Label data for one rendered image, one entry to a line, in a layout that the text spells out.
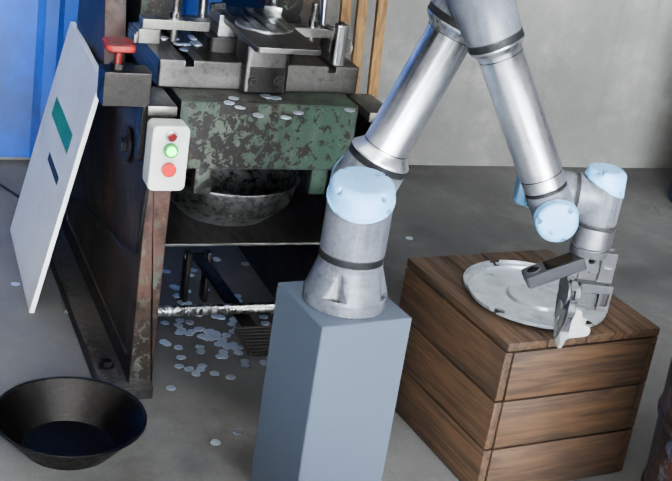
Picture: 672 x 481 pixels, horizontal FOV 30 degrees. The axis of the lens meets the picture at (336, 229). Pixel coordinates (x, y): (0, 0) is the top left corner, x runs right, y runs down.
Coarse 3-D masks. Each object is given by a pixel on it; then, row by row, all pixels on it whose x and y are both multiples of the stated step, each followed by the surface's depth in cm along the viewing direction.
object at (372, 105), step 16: (304, 0) 306; (304, 16) 306; (352, 96) 276; (368, 96) 278; (368, 112) 267; (368, 128) 269; (304, 176) 304; (304, 192) 304; (320, 208) 295; (256, 256) 338; (272, 256) 326; (288, 256) 315; (304, 256) 305; (256, 272) 338; (272, 272) 326; (288, 272) 315; (304, 272) 305; (272, 288) 326
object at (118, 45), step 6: (108, 36) 247; (114, 36) 247; (102, 42) 245; (108, 42) 243; (114, 42) 243; (120, 42) 244; (126, 42) 245; (132, 42) 245; (108, 48) 242; (114, 48) 242; (120, 48) 242; (126, 48) 242; (132, 48) 243; (114, 54) 245; (120, 54) 245; (114, 60) 246; (120, 60) 246
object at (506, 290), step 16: (480, 272) 268; (496, 272) 269; (512, 272) 270; (480, 288) 260; (496, 288) 261; (512, 288) 261; (528, 288) 262; (544, 288) 263; (496, 304) 253; (512, 304) 254; (528, 304) 254; (544, 304) 255; (512, 320) 248; (528, 320) 248; (544, 320) 250; (592, 320) 253
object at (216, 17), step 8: (232, 8) 277; (248, 8) 279; (256, 8) 281; (208, 16) 277; (216, 16) 272; (240, 16) 271; (248, 16) 272; (256, 16) 273; (264, 16) 274; (272, 16) 276; (280, 16) 277; (216, 24) 272; (224, 24) 270; (216, 32) 272; (224, 32) 271; (232, 32) 272
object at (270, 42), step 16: (224, 16) 269; (240, 32) 258; (256, 32) 260; (272, 32) 260; (288, 32) 263; (240, 48) 265; (256, 48) 249; (272, 48) 250; (288, 48) 251; (304, 48) 253; (256, 64) 263; (272, 64) 264; (288, 64) 266; (240, 80) 265; (256, 80) 264; (272, 80) 265
